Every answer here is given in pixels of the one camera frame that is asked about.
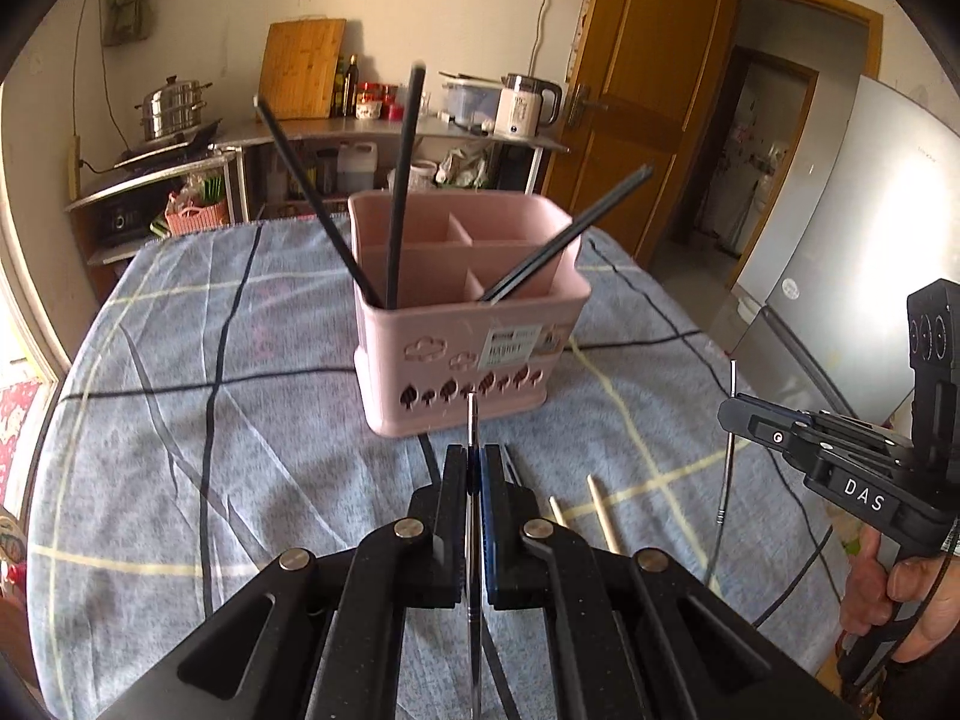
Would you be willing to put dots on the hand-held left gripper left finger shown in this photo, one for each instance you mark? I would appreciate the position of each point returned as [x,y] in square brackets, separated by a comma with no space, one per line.
[454,510]

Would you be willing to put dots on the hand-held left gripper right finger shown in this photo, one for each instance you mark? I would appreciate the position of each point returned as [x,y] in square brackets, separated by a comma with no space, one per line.
[491,525]

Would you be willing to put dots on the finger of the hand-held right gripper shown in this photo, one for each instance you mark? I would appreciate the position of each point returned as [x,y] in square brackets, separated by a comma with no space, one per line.
[757,427]
[825,420]

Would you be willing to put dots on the metal chopstick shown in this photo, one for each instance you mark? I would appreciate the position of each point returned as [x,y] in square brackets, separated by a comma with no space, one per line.
[473,427]
[727,465]

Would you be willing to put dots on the light wooden chopstick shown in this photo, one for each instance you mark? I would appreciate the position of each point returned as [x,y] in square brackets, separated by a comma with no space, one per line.
[557,511]
[604,514]

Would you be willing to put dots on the pink utensil basket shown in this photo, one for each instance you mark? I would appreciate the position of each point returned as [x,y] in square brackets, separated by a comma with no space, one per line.
[420,360]

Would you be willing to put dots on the black chopstick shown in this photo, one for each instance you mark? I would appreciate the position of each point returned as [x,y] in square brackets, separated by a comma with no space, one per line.
[405,180]
[313,195]
[600,200]
[604,211]

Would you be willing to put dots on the person's right forearm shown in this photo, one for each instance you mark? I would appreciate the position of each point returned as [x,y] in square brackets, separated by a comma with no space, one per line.
[930,690]

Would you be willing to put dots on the person's right hand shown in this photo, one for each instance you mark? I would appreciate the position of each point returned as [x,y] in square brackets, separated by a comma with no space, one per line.
[859,600]

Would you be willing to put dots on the silver refrigerator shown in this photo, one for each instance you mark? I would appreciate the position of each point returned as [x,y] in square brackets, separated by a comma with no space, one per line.
[840,240]

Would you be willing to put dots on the blue plaid tablecloth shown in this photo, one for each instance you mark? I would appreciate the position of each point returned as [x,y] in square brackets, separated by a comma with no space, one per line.
[225,465]

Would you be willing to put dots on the white jerrycan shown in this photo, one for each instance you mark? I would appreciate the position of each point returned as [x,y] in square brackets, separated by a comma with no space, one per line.
[356,169]

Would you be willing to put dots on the wooden door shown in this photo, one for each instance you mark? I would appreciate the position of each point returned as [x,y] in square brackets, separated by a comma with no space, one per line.
[637,90]

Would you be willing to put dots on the small pink basket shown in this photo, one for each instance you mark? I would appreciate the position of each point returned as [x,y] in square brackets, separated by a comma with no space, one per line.
[196,219]

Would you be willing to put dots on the white electric kettle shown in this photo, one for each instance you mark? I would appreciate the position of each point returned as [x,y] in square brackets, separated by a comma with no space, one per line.
[521,109]

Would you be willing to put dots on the steel kitchen table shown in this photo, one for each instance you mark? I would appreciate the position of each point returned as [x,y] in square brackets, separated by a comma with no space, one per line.
[300,131]

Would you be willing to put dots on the water filter jug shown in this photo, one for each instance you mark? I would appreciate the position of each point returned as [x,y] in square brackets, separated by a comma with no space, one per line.
[469,101]

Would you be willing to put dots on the white patterned jar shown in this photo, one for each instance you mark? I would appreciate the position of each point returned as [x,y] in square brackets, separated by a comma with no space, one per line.
[367,106]

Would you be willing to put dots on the red lid jar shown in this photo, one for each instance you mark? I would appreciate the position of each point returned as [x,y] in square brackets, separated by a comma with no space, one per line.
[388,101]

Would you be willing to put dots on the green glass bottle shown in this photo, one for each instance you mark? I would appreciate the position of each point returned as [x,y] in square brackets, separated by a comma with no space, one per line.
[340,94]

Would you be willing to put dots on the dark sauce bottle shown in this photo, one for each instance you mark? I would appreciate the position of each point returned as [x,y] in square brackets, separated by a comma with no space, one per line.
[352,90]

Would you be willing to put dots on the red patterned rug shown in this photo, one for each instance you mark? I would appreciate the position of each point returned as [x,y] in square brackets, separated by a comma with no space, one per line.
[15,427]

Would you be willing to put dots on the low metal shelf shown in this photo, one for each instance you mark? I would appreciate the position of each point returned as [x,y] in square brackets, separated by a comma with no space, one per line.
[150,178]

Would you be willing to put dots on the black induction cooker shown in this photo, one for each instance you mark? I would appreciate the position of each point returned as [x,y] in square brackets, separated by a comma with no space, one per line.
[165,148]

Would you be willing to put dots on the wooden cutting board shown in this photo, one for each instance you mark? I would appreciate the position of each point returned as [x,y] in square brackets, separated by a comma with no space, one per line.
[300,71]

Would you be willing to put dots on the steel steamer pot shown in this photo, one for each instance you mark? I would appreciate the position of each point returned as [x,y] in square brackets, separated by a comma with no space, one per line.
[172,112]

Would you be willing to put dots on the wooden door frame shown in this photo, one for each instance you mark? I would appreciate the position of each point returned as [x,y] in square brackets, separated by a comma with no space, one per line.
[810,4]

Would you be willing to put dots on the wall power strip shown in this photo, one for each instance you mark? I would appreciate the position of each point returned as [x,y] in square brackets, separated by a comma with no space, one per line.
[75,165]

